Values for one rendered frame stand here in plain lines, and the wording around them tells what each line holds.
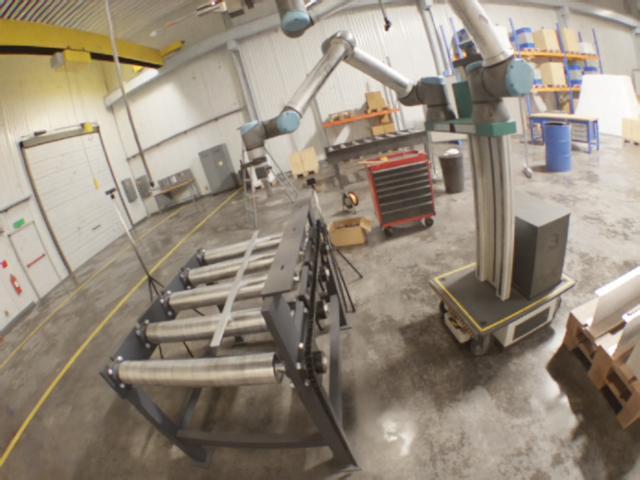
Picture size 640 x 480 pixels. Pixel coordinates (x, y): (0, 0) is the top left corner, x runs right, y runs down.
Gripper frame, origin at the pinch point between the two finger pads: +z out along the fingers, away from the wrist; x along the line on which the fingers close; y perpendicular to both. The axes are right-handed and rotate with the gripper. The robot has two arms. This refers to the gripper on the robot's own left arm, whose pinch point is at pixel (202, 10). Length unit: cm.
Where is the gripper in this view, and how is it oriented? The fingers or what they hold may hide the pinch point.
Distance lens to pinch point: 110.9
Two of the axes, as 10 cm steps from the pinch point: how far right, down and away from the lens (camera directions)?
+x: 2.6, 8.9, 3.9
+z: -9.6, 2.6, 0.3
